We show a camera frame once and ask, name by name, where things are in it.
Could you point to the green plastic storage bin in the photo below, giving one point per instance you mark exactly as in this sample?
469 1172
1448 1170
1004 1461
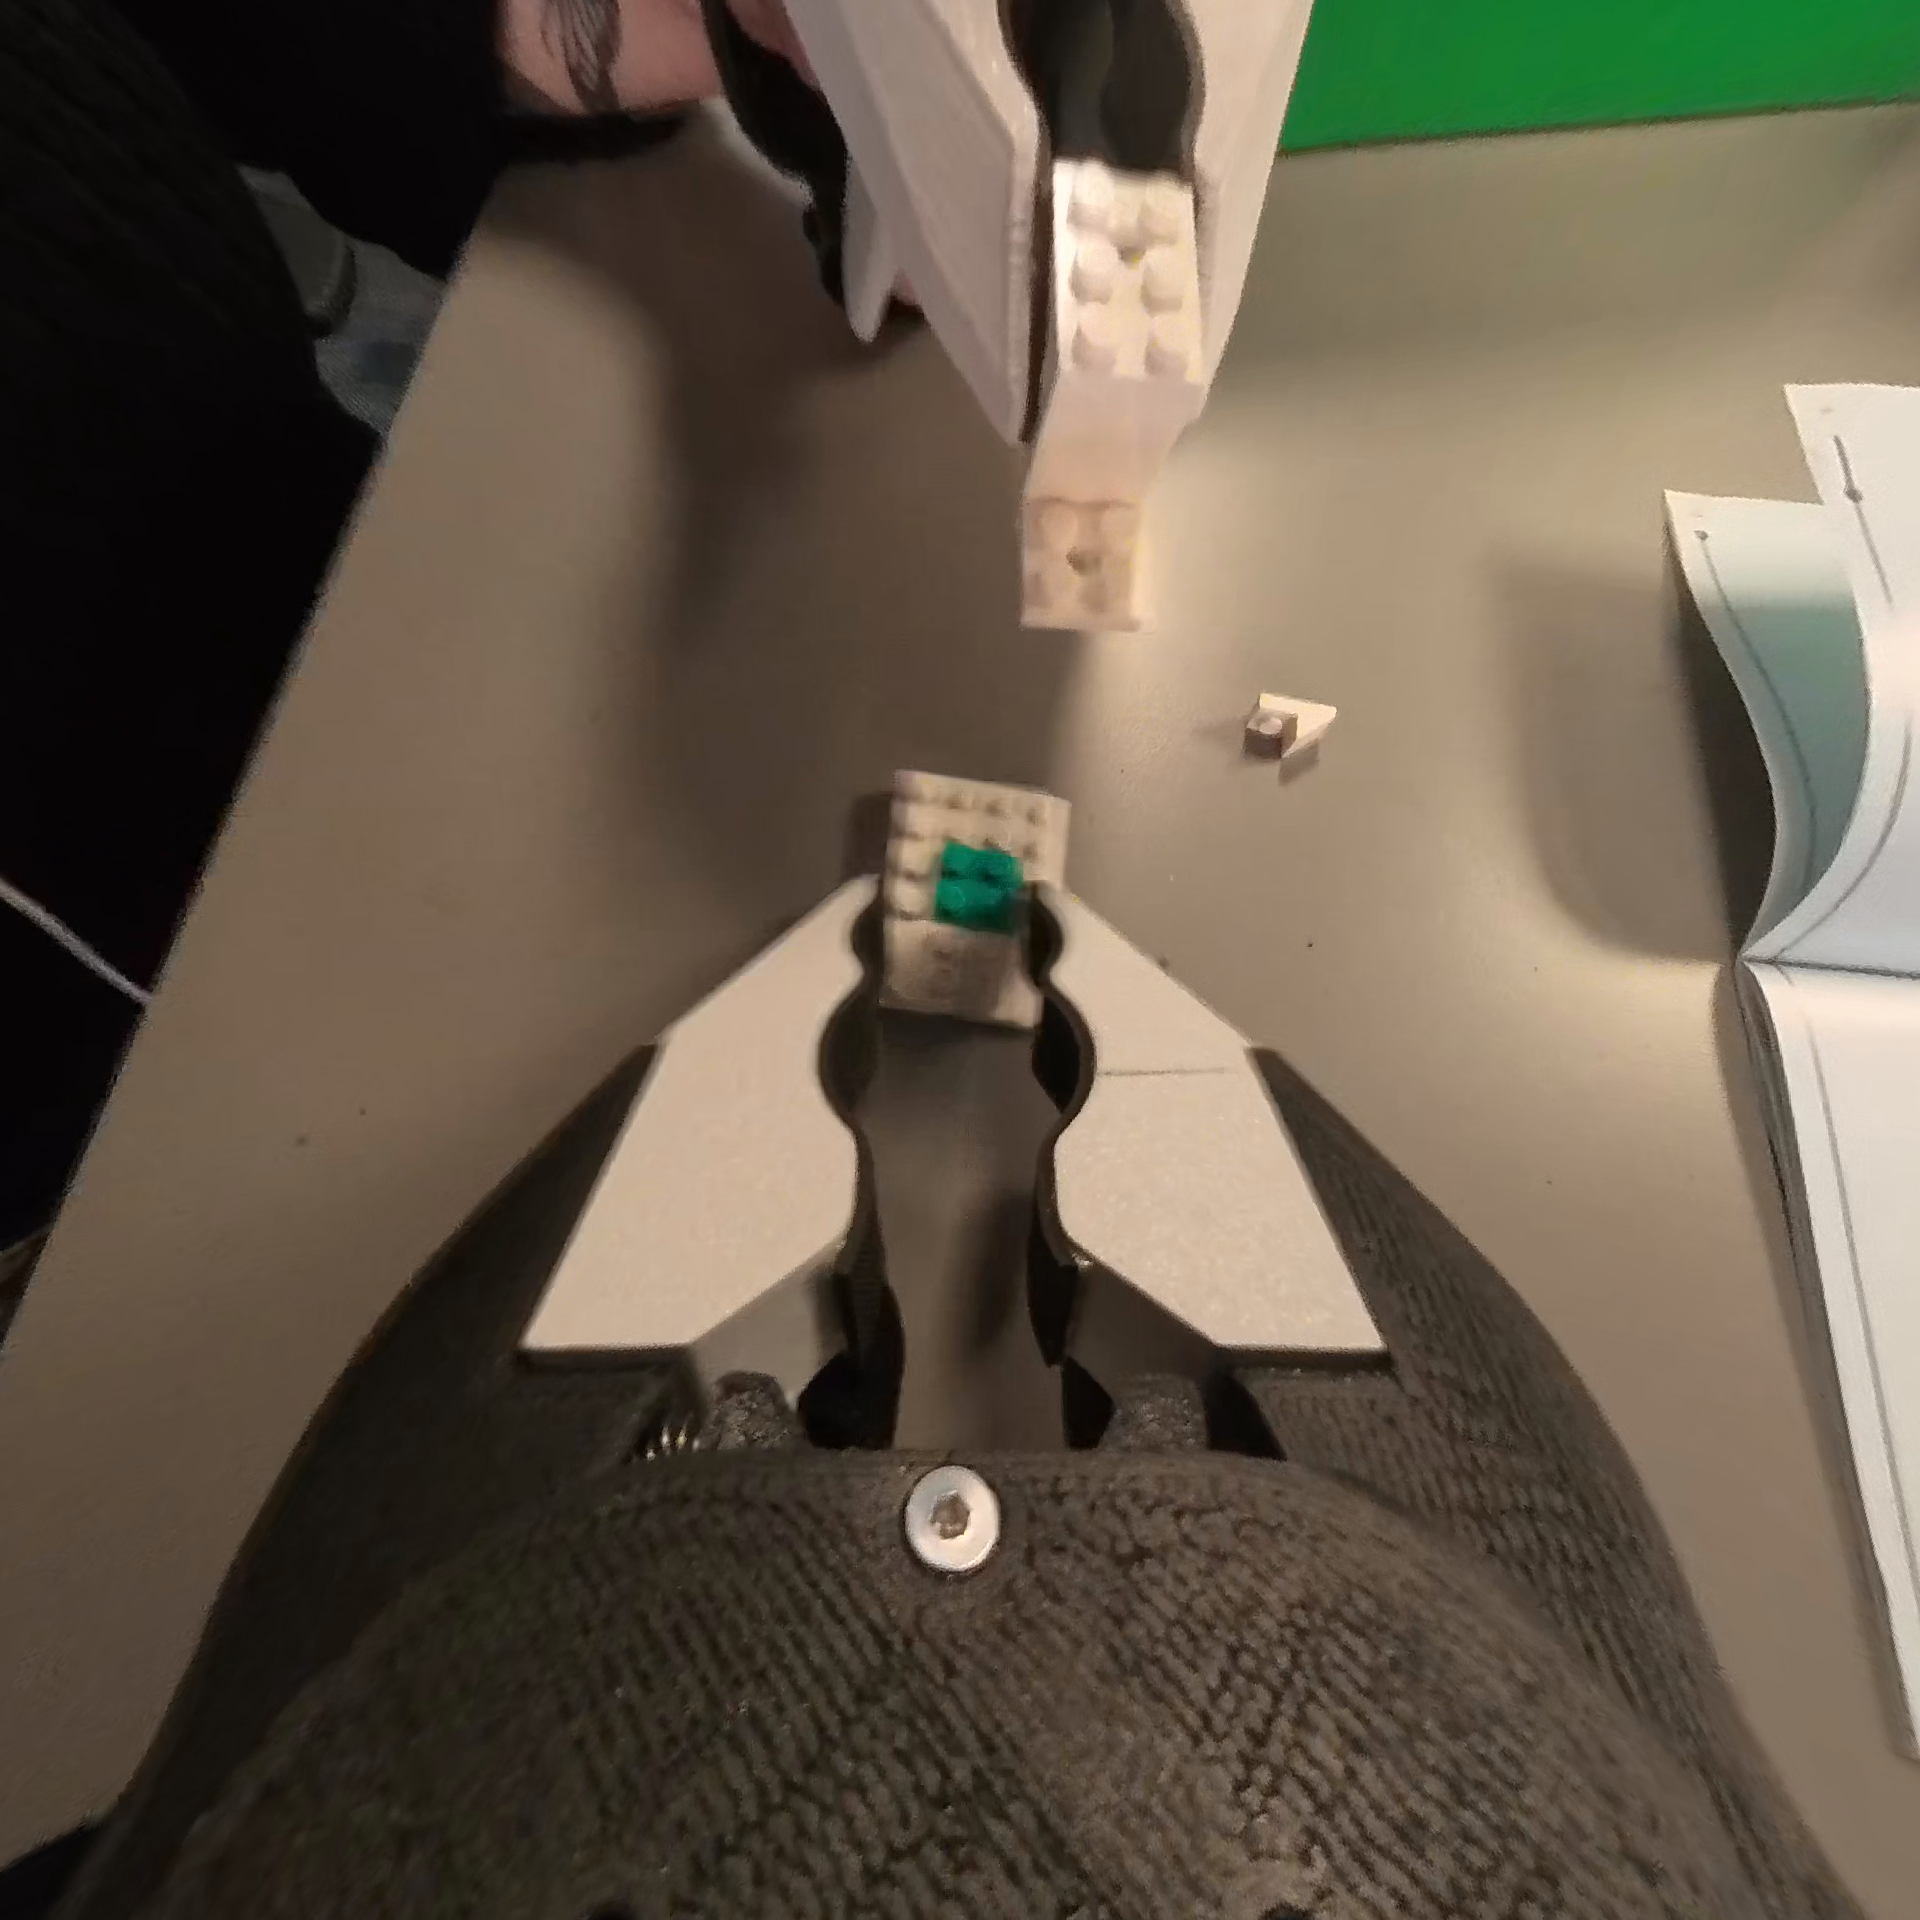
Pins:
1576 61

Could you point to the person's blue jeans leg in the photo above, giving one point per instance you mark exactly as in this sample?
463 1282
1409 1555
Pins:
360 317

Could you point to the person's left hand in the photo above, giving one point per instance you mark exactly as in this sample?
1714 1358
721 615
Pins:
674 54

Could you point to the white lego plate green tile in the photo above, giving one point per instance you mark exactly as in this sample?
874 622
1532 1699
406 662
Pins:
960 810

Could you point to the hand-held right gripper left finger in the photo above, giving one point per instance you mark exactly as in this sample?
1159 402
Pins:
705 1186

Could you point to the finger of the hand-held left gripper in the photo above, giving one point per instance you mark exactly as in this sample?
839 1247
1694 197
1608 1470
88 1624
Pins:
932 181
1254 120

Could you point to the person's black clothed torso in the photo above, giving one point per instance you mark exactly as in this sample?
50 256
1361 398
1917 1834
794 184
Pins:
120 676

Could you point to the small white lego piece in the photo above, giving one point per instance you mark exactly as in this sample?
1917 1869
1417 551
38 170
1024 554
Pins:
1282 730

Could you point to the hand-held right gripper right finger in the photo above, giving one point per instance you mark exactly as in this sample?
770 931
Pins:
1200 1202

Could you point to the white stepped lego bracket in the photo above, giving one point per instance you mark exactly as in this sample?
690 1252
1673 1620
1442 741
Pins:
1110 300

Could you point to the lego instruction booklet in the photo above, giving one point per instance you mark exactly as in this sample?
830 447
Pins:
1845 1202

